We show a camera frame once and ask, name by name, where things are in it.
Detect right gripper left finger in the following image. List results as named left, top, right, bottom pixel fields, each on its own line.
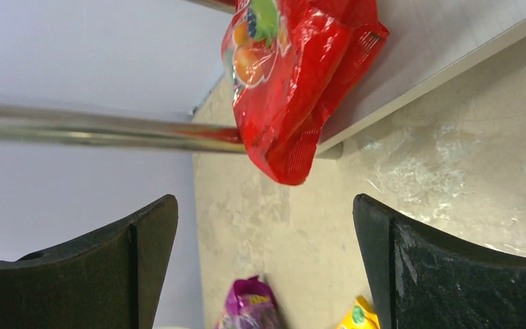
left=0, top=195, right=178, bottom=328

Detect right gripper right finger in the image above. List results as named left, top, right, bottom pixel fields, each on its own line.
left=353, top=194, right=526, bottom=328

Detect purple candy bag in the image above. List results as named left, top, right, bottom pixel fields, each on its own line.
left=214, top=276, right=284, bottom=329

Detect red candy bag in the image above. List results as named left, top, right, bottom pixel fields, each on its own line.
left=221, top=0, right=389, bottom=186

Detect white two-tier shelf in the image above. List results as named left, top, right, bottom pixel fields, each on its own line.
left=0, top=1, right=526, bottom=159

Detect yellow M&M bag upper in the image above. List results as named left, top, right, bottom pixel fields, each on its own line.
left=336, top=295, right=381, bottom=329

